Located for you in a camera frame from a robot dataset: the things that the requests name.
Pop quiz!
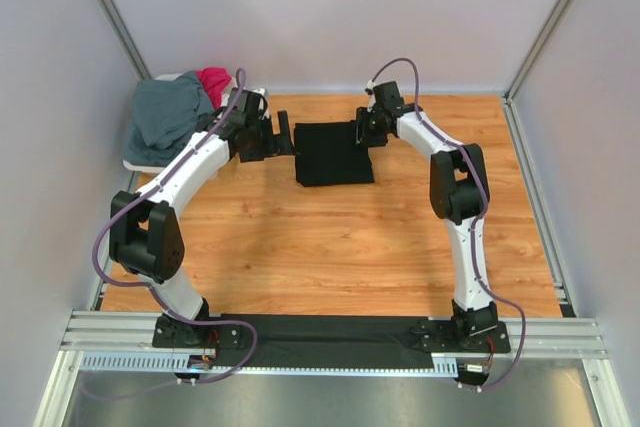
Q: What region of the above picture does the white t-shirt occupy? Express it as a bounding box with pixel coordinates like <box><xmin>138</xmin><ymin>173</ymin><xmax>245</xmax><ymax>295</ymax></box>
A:
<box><xmin>220</xmin><ymin>89</ymin><xmax>236</xmax><ymax>107</ymax></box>

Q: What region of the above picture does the teal grey t-shirt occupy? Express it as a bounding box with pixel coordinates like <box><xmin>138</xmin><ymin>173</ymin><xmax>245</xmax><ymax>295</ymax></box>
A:
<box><xmin>123</xmin><ymin>71</ymin><xmax>214</xmax><ymax>167</ymax></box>

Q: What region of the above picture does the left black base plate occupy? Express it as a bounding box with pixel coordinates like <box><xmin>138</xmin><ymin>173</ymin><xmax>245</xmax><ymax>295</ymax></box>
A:
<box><xmin>151</xmin><ymin>314</ymin><xmax>254</xmax><ymax>350</ymax></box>

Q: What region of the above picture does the aluminium frame rail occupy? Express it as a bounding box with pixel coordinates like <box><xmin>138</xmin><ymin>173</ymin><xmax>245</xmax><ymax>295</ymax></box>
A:
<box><xmin>60</xmin><ymin>311</ymin><xmax>160</xmax><ymax>351</ymax></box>

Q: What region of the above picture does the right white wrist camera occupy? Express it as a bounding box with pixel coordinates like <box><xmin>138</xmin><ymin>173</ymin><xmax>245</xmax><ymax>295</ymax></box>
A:
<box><xmin>365</xmin><ymin>80</ymin><xmax>376</xmax><ymax>96</ymax></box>

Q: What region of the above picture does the corner aluminium post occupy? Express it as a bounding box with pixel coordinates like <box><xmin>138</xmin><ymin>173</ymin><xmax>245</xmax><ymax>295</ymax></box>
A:
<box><xmin>97</xmin><ymin>0</ymin><xmax>151</xmax><ymax>79</ymax></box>
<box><xmin>503</xmin><ymin>0</ymin><xmax>574</xmax><ymax>104</ymax></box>

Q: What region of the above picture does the white laundry basket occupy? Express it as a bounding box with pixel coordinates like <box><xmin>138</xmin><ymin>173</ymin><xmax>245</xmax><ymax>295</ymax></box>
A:
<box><xmin>122</xmin><ymin>67</ymin><xmax>237</xmax><ymax>173</ymax></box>

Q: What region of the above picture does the black t-shirt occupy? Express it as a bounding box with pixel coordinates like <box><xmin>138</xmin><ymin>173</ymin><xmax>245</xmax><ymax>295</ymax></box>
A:
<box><xmin>294</xmin><ymin>121</ymin><xmax>374</xmax><ymax>187</ymax></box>

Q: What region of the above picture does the left corner aluminium post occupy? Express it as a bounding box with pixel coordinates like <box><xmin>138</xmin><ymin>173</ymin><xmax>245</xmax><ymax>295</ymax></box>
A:
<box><xmin>97</xmin><ymin>0</ymin><xmax>151</xmax><ymax>79</ymax></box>

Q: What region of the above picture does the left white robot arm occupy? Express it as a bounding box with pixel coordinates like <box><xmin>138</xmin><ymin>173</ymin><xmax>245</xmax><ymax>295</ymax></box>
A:
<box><xmin>108</xmin><ymin>88</ymin><xmax>294</xmax><ymax>349</ymax></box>

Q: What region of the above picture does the pink red t-shirt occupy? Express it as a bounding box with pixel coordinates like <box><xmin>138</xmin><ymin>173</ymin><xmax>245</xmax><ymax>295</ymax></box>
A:
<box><xmin>195</xmin><ymin>67</ymin><xmax>232</xmax><ymax>109</ymax></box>

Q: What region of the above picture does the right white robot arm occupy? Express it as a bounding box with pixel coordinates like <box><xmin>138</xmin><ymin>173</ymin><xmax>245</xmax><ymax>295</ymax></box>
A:
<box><xmin>356</xmin><ymin>81</ymin><xmax>498</xmax><ymax>351</ymax></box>

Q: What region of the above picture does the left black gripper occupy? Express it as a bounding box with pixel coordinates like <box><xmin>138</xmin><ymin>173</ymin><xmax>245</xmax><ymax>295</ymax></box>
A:
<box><xmin>240</xmin><ymin>111</ymin><xmax>295</xmax><ymax>164</ymax></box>

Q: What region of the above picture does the slotted grey cable duct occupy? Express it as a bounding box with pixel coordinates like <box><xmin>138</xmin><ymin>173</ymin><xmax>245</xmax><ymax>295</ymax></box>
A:
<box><xmin>79</xmin><ymin>351</ymin><xmax>458</xmax><ymax>379</ymax></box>

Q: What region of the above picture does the right corner aluminium post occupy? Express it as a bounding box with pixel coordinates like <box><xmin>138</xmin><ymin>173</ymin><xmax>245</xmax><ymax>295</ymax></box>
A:
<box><xmin>503</xmin><ymin>0</ymin><xmax>574</xmax><ymax>104</ymax></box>

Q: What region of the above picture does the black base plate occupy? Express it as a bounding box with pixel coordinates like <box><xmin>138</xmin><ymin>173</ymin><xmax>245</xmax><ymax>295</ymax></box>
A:
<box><xmin>408</xmin><ymin>319</ymin><xmax>511</xmax><ymax>354</ymax></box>
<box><xmin>151</xmin><ymin>314</ymin><xmax>254</xmax><ymax>350</ymax></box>

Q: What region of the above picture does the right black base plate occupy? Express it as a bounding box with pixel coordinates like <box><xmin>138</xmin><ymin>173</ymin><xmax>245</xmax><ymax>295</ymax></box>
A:
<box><xmin>408</xmin><ymin>319</ymin><xmax>511</xmax><ymax>354</ymax></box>

